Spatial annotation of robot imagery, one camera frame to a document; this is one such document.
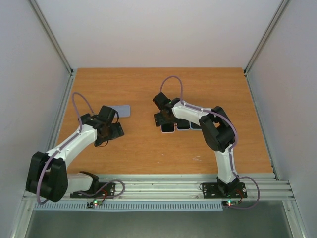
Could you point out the left aluminium corner post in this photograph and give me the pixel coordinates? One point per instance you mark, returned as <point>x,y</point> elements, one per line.
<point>44,23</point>

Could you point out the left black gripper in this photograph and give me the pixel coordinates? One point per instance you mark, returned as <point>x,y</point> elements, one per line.
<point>118,132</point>

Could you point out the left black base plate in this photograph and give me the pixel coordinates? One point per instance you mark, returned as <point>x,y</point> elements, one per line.
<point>109,190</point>

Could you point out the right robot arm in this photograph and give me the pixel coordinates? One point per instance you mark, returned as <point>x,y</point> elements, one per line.
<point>218,132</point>

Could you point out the right small circuit board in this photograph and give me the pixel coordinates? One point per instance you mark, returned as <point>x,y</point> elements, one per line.
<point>230,203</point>

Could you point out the left small circuit board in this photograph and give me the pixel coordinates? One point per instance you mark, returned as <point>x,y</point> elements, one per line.
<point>94,204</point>

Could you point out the lavender phone case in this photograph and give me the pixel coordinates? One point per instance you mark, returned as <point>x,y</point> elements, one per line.
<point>124,111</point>

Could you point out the black phone blue edge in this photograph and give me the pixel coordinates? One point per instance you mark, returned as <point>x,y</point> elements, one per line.
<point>194,126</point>

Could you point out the right aluminium corner post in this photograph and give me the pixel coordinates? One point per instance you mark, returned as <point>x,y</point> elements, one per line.
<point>266,35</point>

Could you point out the aluminium corner post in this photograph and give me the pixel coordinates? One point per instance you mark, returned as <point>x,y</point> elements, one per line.
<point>266,35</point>
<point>44,23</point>

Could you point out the small circuit board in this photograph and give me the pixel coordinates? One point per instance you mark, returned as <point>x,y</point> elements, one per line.
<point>94,204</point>
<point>230,203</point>

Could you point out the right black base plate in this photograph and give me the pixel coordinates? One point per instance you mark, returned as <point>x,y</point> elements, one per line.
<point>210,191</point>

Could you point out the pink clear phone case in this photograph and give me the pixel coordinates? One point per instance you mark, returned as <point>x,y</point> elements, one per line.
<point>168,132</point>

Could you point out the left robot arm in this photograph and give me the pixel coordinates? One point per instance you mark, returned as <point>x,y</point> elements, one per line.
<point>48,177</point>

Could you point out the aluminium front rail frame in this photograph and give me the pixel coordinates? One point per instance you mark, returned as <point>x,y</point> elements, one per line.
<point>179,187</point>

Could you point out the black phone pink edge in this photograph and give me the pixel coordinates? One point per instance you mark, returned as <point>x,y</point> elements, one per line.
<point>183,124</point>

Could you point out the grey slotted cable duct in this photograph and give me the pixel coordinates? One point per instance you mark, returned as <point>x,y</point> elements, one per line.
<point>131,206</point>

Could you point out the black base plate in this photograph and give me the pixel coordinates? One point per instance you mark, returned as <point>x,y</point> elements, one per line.
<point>210,191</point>
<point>109,190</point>

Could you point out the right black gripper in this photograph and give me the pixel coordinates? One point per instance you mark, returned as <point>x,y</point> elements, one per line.
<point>159,119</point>

